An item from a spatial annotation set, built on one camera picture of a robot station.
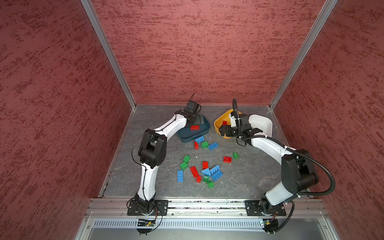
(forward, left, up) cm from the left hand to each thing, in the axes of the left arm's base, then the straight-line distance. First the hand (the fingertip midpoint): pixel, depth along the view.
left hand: (196, 123), depth 98 cm
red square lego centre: (-26, -6, -7) cm, 28 cm away
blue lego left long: (-32, +9, -8) cm, 34 cm away
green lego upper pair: (-22, +6, -8) cm, 24 cm away
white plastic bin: (+6, -51, -8) cm, 52 cm away
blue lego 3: (-8, -3, -7) cm, 11 cm away
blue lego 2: (-31, -13, -9) cm, 34 cm away
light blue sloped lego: (-30, -7, -8) cm, 32 cm away
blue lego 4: (-12, -12, -9) cm, 19 cm away
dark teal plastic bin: (-7, +6, -5) cm, 10 cm away
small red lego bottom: (-34, -2, -8) cm, 35 cm away
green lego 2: (-20, -25, -7) cm, 33 cm away
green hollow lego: (-33, -6, -10) cm, 35 cm away
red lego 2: (-22, -20, -8) cm, 31 cm away
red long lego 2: (+5, -21, -5) cm, 22 cm away
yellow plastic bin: (+6, -17, -7) cm, 19 cm away
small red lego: (-12, 0, -9) cm, 15 cm away
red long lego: (-30, 0, -8) cm, 31 cm away
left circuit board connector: (-54, +24, -12) cm, 61 cm away
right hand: (-8, -18, +2) cm, 19 cm away
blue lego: (-28, -11, -7) cm, 31 cm away
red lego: (+3, +1, -9) cm, 10 cm away
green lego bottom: (-37, -9, -9) cm, 39 cm away
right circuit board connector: (-55, -38, -11) cm, 68 cm away
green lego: (-13, -6, -7) cm, 16 cm away
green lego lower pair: (-26, +7, -8) cm, 28 cm away
